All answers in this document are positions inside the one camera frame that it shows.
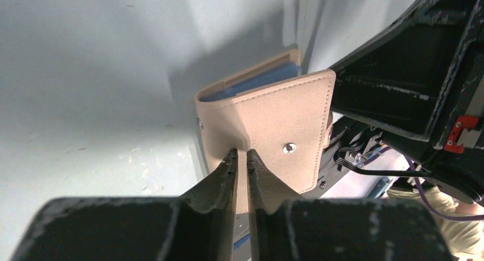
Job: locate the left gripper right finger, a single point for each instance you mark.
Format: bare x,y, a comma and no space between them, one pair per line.
286,226

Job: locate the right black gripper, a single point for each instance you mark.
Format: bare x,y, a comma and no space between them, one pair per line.
406,78

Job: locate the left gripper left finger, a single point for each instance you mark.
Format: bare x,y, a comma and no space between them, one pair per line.
197,225

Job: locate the tan leather card holder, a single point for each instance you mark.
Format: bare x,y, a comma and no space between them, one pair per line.
274,109

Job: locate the person in background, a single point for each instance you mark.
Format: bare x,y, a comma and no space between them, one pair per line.
464,239

